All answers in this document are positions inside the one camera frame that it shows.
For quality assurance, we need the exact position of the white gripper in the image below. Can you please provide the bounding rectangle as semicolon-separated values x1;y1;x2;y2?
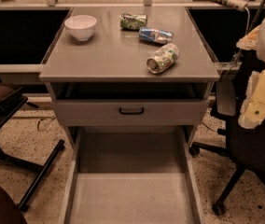
238;70;265;129

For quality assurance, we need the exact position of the silver green 7up can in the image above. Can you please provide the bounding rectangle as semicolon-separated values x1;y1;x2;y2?
146;43;180;74

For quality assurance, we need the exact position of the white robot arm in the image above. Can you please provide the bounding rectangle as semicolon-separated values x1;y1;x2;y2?
236;18;265;129

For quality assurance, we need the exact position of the blue crushed soda can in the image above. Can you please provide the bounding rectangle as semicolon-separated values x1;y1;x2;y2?
139;27;174;45

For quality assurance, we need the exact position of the grey drawer cabinet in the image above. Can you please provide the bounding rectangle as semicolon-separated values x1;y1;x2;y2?
38;5;221;224

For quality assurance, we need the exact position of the open grey middle drawer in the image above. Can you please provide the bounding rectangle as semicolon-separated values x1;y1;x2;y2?
58;127;205;224

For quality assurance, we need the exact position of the green crushed soda can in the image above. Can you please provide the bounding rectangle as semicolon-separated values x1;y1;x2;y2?
120;13;147;31

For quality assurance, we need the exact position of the grey top drawer front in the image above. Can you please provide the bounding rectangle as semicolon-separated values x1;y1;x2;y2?
52;100;209;127

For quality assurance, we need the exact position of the black office chair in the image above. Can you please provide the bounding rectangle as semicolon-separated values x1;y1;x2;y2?
189;51;265;216

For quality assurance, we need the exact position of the white ceramic bowl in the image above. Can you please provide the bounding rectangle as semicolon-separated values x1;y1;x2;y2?
64;15;97;41

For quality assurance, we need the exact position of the black side table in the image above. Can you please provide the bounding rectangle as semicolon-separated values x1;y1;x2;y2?
0;75;66;213

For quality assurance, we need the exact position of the white cable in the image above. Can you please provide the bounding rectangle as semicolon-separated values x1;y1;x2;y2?
221;7;252;77

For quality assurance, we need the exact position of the black drawer handle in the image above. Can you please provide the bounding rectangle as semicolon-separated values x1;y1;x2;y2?
119;107;145;116

